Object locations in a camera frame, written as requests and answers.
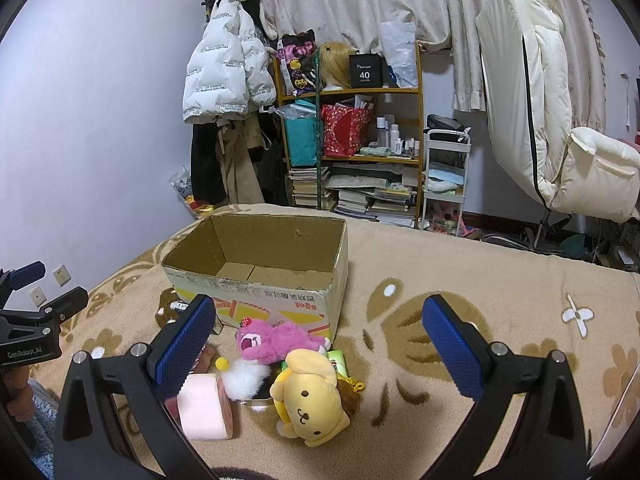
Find stack of books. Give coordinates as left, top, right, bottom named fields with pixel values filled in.
left=288, top=160, right=418, bottom=229

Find wooden shelf unit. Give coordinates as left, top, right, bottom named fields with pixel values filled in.
left=272, top=44, right=425, bottom=228

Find person's hand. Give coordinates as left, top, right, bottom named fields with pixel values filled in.
left=1, top=366, right=35, bottom=422

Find white rolling cart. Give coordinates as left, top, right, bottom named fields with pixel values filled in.
left=420, top=128, right=472, bottom=237

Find white puffer jacket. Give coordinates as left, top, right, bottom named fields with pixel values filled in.
left=182, top=0, right=277, bottom=124

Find open cardboard box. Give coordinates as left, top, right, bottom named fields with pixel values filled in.
left=162, top=211, right=348, bottom=339

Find small black white box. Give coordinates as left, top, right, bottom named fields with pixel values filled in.
left=168, top=300, right=226, bottom=336

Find red gift bag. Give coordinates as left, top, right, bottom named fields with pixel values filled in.
left=321, top=104, right=372, bottom=158

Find beige hanging coat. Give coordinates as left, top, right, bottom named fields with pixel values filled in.
left=217, top=114, right=270, bottom=204

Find white fluffy duck plush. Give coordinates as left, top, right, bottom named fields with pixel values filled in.
left=215, top=356, right=271, bottom=401

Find green tissue pack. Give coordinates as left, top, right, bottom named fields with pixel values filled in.
left=326, top=350, right=348, bottom=377

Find black pink printed bag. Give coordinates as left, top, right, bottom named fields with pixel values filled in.
left=277, top=29, right=317, bottom=96

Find teal gift bag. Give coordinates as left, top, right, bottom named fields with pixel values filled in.
left=284, top=100, right=317, bottom=167

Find cream recliner chair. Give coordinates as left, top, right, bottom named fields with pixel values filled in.
left=475, top=0, right=639, bottom=223

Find white plastic bag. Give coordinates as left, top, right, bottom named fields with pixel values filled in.
left=378, top=22, right=419, bottom=88

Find pink bear plush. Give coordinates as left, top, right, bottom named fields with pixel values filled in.
left=235, top=318, right=332, bottom=365

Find beige curtain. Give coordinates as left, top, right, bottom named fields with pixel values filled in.
left=265, top=0, right=605, bottom=129

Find pink swiss roll plush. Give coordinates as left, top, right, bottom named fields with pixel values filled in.
left=165, top=374, right=233, bottom=441

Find yellow dog plush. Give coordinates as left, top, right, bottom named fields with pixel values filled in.
left=269, top=349, right=364, bottom=448

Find beige floral blanket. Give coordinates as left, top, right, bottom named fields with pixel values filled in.
left=29, top=202, right=640, bottom=480

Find blonde wig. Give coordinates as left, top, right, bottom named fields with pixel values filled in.
left=319, top=41, right=355, bottom=90

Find black box with 40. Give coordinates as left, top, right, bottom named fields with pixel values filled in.
left=349, top=53, right=383, bottom=88

